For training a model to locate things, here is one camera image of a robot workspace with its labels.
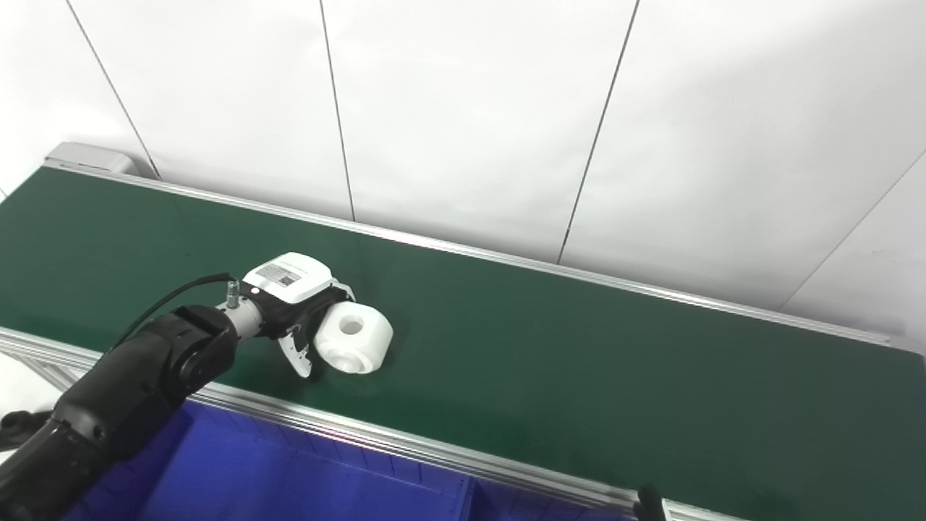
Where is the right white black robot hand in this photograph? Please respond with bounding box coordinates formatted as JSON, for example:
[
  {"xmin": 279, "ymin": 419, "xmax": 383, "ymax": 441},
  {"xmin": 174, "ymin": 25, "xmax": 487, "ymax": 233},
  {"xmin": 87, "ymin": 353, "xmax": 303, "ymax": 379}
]
[{"xmin": 633, "ymin": 485, "xmax": 666, "ymax": 521}]

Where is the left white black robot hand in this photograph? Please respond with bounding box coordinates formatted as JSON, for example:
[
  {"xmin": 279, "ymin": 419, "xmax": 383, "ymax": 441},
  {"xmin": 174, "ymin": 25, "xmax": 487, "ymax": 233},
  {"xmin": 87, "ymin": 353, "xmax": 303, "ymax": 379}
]
[{"xmin": 242, "ymin": 252, "xmax": 355, "ymax": 378}]

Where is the blue plastic bin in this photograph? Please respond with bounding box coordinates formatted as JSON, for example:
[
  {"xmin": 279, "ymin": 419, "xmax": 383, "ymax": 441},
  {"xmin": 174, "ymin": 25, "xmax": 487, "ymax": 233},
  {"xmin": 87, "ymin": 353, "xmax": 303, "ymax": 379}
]
[
  {"xmin": 61, "ymin": 402, "xmax": 475, "ymax": 521},
  {"xmin": 470, "ymin": 478, "xmax": 637, "ymax": 521}
]

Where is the white cylindrical plastic part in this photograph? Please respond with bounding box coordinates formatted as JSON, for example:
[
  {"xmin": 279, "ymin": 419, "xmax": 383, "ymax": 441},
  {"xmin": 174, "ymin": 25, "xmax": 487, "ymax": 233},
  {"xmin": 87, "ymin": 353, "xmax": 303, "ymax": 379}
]
[{"xmin": 313, "ymin": 301, "xmax": 394, "ymax": 375}]

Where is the green conveyor belt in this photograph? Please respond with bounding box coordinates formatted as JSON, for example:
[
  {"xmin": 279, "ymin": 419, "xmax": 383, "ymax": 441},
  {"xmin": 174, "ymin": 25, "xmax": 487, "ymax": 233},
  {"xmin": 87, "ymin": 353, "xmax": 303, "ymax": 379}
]
[
  {"xmin": 0, "ymin": 143, "xmax": 926, "ymax": 521},
  {"xmin": 0, "ymin": 168, "xmax": 926, "ymax": 521}
]

